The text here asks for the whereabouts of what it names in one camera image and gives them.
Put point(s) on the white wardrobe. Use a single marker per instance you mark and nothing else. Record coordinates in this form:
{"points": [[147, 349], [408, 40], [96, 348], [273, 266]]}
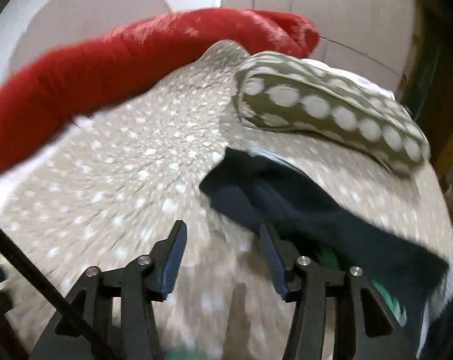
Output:
{"points": [[369, 37]]}

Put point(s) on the navy striped pants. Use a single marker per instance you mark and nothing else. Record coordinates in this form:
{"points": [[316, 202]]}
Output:
{"points": [[253, 189]]}

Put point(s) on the red plush blanket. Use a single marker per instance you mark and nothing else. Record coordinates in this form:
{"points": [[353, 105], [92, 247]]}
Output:
{"points": [[38, 100]]}

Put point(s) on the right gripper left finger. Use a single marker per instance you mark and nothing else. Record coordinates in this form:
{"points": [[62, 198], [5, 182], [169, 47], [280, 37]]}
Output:
{"points": [[110, 313]]}

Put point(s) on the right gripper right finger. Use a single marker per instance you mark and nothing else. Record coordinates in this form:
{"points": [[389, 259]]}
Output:
{"points": [[365, 328]]}

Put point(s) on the olive polka dot pillow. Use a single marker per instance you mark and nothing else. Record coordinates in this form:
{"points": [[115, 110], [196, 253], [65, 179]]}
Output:
{"points": [[277, 92]]}

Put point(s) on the beige dotted quilt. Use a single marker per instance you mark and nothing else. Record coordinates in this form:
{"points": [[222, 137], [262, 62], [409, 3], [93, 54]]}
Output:
{"points": [[114, 186]]}

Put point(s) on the round pink headboard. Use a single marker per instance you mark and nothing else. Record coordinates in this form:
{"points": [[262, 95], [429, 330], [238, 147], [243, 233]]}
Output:
{"points": [[62, 22]]}

